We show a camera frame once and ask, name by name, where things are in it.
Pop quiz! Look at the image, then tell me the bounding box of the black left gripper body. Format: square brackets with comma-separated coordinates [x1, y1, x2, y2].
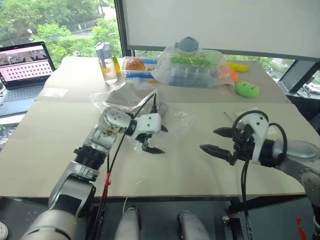
[134, 132, 154, 152]

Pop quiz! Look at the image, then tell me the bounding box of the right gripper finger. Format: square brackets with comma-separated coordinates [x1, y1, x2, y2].
[199, 143, 231, 160]
[212, 126, 235, 139]

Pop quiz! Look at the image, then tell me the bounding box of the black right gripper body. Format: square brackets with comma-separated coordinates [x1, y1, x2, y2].
[226, 123, 259, 167]

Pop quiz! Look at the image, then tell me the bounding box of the clear plastic bag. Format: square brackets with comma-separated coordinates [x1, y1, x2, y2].
[89, 76, 199, 154]

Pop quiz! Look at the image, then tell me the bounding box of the blue box in bag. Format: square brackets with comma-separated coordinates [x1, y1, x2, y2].
[168, 65, 214, 88]

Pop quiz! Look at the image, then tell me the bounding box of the large clear bag of items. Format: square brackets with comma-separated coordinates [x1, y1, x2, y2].
[151, 45, 238, 89]

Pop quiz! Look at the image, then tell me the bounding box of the green toy in bag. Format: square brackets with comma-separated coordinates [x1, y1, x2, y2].
[170, 55, 210, 68]

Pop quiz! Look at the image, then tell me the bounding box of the thin metal rod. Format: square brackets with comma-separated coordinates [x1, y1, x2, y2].
[223, 111, 236, 125]

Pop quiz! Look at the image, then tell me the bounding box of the green round plush toy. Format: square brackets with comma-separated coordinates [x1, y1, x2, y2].
[235, 80, 261, 98]

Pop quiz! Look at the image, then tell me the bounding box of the clear box with bread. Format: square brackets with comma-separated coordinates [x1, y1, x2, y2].
[120, 56, 160, 80]

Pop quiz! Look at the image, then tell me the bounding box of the orange carrot toy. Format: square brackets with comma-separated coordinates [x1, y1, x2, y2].
[215, 64, 239, 85]

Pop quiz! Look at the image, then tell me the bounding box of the yellow toy banana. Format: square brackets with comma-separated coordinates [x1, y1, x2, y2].
[226, 62, 251, 73]

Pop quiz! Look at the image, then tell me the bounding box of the brown bread bun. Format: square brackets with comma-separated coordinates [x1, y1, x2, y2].
[125, 57, 146, 72]

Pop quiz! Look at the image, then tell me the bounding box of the grey rounded shape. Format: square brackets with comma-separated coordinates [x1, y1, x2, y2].
[176, 210, 211, 240]
[113, 205, 141, 240]

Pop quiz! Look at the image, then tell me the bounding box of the yellow-green toy fruit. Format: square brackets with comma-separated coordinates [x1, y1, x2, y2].
[112, 55, 122, 75]

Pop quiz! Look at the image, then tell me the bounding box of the clear water bottle grey lid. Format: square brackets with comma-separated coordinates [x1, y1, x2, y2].
[95, 41, 119, 86]

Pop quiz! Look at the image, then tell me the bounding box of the blue-grey plush toy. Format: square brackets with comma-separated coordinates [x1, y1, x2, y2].
[174, 36, 201, 57]

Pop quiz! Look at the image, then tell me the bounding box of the red tag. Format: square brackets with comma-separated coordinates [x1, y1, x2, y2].
[295, 215, 308, 240]

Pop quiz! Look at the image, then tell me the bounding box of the white roller blind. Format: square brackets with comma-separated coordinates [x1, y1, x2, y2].
[124, 0, 320, 61]

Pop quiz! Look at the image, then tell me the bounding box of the open laptop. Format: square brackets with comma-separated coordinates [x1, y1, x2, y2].
[0, 41, 57, 117]

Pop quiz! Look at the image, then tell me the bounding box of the white shoe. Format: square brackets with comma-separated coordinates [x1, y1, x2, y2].
[0, 219, 10, 240]

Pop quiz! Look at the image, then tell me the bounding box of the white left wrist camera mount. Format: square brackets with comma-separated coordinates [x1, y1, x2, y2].
[128, 112, 162, 138]

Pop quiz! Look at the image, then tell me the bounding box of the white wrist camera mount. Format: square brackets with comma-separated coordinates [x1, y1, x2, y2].
[235, 111, 270, 165]
[128, 112, 162, 138]

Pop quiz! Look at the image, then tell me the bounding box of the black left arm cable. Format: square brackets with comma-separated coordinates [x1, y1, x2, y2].
[87, 91, 159, 240]

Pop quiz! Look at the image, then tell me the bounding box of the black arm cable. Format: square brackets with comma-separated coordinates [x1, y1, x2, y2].
[87, 91, 159, 240]
[230, 109, 289, 240]

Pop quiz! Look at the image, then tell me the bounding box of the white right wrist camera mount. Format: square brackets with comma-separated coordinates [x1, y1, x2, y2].
[235, 111, 270, 165]

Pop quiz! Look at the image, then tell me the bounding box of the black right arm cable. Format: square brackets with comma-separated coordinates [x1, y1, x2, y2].
[230, 109, 289, 240]

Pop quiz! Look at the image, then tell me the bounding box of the red cable tie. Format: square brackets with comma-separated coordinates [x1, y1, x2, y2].
[104, 171, 112, 194]

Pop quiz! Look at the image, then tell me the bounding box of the black table frame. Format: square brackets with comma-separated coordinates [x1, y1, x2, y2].
[223, 194, 309, 216]

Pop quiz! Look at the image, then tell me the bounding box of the dark window frame post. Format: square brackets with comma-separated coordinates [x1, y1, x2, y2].
[114, 0, 136, 59]

